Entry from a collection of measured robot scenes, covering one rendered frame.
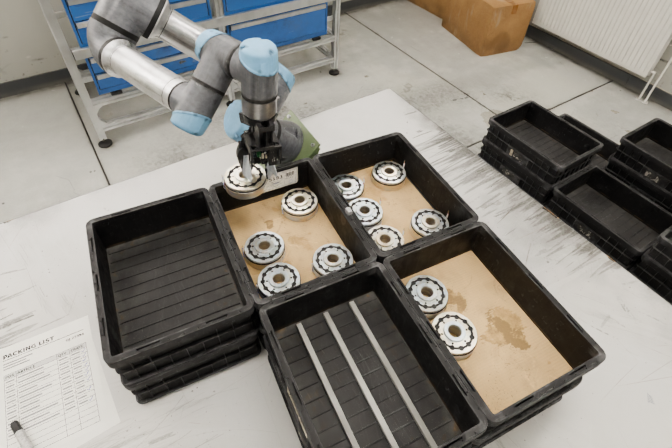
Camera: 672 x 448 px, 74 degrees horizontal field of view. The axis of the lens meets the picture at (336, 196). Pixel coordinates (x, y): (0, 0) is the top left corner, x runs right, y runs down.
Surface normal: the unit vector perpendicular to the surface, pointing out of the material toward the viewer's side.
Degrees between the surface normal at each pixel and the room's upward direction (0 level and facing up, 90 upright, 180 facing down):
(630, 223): 0
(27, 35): 90
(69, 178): 0
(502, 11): 89
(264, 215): 0
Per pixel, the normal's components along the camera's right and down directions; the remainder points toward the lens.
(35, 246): 0.04, -0.69
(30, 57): 0.55, 0.61
